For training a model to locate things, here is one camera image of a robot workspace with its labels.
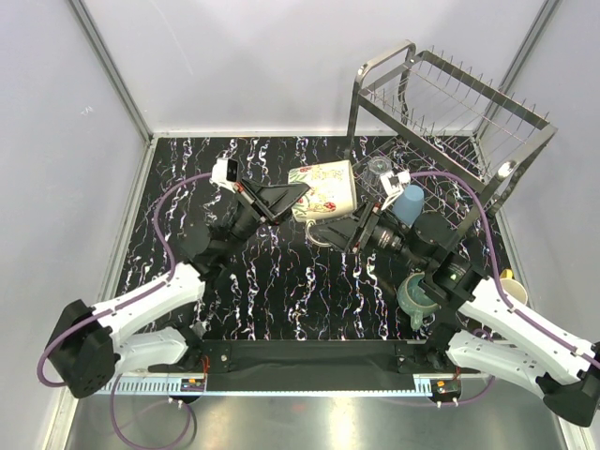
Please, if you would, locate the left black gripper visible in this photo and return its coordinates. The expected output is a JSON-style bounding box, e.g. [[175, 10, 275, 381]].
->
[[220, 177, 311, 260]]

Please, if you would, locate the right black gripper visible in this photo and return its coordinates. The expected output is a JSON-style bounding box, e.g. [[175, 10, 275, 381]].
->
[[310, 198, 428, 273]]

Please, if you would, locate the white floral mug green inside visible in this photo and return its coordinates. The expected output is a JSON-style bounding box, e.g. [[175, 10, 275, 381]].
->
[[288, 159, 357, 248]]

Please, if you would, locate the light blue plastic cup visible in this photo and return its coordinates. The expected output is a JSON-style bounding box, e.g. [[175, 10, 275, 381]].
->
[[392, 185, 425, 227]]

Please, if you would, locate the clear faceted glass tumbler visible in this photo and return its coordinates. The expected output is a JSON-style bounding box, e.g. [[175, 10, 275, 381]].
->
[[360, 156, 393, 188]]

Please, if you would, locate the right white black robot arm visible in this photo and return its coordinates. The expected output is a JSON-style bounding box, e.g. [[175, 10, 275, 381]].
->
[[310, 202, 599, 428]]

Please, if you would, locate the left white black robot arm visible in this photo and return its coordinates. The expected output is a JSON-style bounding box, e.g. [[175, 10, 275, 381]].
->
[[37, 179, 310, 398]]

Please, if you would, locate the steel two-tier dish rack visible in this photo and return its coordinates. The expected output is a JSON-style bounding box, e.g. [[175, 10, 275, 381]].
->
[[347, 40, 557, 232]]

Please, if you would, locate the black marble pattern mat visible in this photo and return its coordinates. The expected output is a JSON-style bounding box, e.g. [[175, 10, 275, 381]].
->
[[91, 135, 521, 341]]

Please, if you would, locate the teal ceramic mug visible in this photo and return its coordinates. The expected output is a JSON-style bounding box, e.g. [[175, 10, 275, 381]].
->
[[397, 273, 440, 331]]

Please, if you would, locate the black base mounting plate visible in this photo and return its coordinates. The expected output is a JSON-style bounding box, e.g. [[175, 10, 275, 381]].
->
[[203, 340, 456, 394]]

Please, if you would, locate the yellow cup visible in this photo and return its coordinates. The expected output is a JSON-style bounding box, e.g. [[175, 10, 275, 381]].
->
[[500, 268, 529, 305]]

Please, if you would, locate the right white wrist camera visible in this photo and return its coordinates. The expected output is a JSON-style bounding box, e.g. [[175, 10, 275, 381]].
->
[[380, 171, 412, 210]]

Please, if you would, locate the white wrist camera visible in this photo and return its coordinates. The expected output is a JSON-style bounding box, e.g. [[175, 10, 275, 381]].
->
[[380, 171, 412, 210], [210, 158, 239, 192]]

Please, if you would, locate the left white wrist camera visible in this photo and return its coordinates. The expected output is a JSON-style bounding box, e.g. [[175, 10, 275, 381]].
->
[[210, 158, 239, 192]]

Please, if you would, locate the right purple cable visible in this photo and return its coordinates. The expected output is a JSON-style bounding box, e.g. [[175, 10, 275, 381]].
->
[[407, 171, 600, 362]]

